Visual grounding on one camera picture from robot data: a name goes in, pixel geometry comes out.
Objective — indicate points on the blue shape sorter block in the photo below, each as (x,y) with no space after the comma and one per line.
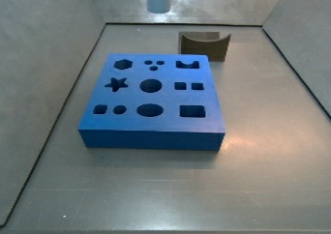
(154,102)

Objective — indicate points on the dark curved U-shaped block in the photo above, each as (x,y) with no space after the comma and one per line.
(205,43)

